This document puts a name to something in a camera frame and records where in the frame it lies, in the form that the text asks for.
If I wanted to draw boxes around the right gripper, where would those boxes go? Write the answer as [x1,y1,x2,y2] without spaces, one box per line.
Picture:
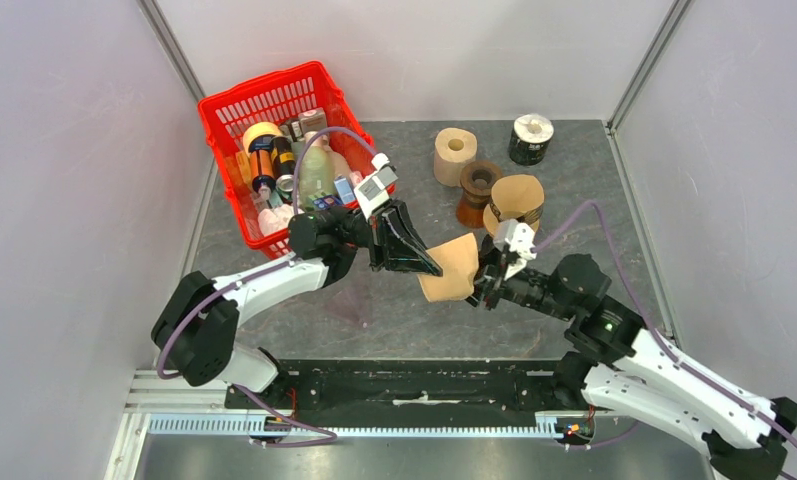
[436,238,576,322]

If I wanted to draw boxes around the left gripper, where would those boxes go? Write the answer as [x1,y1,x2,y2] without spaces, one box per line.
[326,198,444,278]

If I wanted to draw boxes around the light wooden ring holder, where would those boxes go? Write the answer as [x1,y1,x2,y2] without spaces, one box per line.
[483,205,544,235]

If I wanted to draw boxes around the brown paper coffee filter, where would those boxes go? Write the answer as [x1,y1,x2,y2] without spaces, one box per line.
[487,174,545,212]

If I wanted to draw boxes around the dark wooden ring holder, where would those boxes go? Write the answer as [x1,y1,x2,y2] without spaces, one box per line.
[459,160,503,198]

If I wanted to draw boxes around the red plastic basket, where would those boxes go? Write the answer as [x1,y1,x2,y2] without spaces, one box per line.
[197,61,376,260]

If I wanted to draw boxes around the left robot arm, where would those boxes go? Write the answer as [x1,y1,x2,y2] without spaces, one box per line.
[151,199,443,409]

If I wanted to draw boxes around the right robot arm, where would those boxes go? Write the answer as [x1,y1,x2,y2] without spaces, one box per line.
[468,236,797,479]

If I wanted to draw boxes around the amber glass carafe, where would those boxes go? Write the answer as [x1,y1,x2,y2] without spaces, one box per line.
[456,192,490,229]

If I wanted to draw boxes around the clear pink plastic cone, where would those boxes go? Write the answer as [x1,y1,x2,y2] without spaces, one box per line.
[326,286,372,329]

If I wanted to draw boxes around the beige paper towel roll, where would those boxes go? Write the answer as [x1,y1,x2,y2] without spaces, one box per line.
[433,127,478,187]

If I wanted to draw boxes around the green bottle pink cap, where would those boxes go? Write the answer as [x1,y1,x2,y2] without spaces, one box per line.
[298,136,336,202]

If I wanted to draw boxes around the black wrapped paper roll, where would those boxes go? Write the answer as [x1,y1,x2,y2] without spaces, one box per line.
[508,113,554,166]

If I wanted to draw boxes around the pink cloth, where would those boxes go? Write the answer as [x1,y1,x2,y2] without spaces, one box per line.
[258,204,294,237]

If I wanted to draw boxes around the black orange can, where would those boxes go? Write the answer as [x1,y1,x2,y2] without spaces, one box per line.
[249,136,297,195]

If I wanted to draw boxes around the yellow tape roll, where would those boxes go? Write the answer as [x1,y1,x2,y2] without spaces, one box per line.
[241,121,283,153]

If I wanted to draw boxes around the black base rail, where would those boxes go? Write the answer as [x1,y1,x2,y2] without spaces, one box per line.
[260,359,588,428]

